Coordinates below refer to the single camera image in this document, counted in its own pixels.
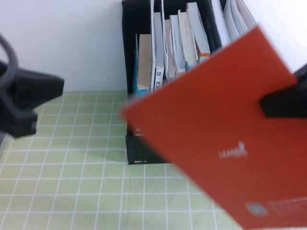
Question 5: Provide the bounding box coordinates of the thin white magazine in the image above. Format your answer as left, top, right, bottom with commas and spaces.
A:
150, 0, 158, 93

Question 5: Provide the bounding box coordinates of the large white magazine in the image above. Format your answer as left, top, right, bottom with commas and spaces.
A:
224, 0, 248, 40

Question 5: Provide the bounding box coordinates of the black camera cable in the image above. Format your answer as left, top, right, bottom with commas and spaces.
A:
0, 32, 19, 93

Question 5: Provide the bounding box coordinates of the cyan spine DTC book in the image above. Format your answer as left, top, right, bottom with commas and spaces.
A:
133, 33, 152, 94

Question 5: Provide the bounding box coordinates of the white car suspension book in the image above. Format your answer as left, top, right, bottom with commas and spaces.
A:
153, 11, 166, 93

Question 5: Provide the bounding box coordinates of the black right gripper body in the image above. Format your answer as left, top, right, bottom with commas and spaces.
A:
294, 63, 307, 87

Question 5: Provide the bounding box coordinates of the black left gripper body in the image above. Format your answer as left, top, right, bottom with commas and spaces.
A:
0, 94, 38, 139

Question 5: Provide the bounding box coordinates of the cyan mechanical design book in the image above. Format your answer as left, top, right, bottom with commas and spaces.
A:
177, 9, 200, 72

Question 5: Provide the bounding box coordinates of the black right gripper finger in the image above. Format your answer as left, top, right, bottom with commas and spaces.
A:
260, 83, 307, 118

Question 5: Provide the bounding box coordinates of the blue and orange book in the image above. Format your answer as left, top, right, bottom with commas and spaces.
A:
186, 2, 212, 60

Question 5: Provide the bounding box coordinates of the thin white folder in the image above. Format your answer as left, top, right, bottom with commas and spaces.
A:
160, 0, 169, 64

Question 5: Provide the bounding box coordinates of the short white orange-band book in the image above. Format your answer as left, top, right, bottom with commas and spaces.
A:
169, 14, 187, 77

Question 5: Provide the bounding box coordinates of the large red book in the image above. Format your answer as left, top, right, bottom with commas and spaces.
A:
119, 23, 307, 230

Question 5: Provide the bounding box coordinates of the grey spine book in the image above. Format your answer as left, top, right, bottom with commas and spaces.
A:
164, 19, 176, 82

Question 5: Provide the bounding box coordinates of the black plastic book holder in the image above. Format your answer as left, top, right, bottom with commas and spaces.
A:
121, 0, 227, 166

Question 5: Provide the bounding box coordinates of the green grid tablecloth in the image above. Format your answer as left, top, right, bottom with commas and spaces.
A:
0, 90, 243, 230

